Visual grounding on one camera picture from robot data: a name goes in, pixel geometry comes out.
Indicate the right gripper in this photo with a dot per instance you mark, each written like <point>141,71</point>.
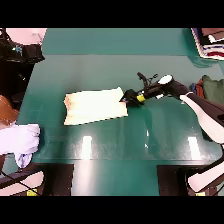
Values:
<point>135,97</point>

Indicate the cream garment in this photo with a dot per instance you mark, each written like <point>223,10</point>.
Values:
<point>95,106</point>

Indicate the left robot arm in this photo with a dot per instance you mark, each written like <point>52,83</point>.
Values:
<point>23,53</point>

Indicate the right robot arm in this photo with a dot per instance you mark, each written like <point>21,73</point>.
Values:
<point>203,110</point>

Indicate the stack of folded clothes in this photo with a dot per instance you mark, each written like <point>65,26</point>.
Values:
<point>211,45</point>

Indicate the pale lavender garment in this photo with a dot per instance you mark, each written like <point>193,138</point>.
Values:
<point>20,140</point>

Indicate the brown garment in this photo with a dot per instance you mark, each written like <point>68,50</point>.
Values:
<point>7,111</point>

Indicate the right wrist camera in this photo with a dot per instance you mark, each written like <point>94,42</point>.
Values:
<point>143,77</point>

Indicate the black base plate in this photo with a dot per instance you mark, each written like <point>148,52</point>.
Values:
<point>170,180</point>
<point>60,180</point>

